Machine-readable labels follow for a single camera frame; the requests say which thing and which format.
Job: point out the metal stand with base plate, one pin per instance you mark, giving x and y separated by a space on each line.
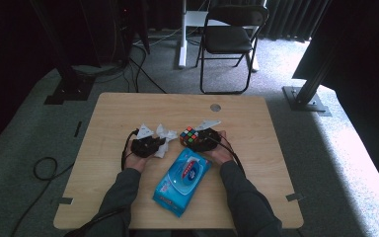
304 98

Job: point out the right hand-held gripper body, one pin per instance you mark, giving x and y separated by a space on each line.
210 141

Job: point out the white wet wipe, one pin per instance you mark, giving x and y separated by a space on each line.
166 138

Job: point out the person's left hand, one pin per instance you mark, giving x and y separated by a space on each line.
136 163

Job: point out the black stand with base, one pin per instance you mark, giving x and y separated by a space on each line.
70 89

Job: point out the grey tape piece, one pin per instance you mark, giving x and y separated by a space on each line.
294 197
65 200

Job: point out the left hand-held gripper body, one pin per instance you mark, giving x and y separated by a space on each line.
143 146

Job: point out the black folding chair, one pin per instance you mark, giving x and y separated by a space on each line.
227 39

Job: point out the colourful puzzle cube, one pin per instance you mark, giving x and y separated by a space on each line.
189 136

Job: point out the black tape strip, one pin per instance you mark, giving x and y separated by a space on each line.
78 129

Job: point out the blue wet wipes pack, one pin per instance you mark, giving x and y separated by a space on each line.
181 186

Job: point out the dark curtain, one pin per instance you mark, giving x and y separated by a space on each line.
289 19

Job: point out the black hanging cloth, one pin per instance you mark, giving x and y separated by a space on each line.
358 49

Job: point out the person's right hand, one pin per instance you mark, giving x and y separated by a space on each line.
222 153

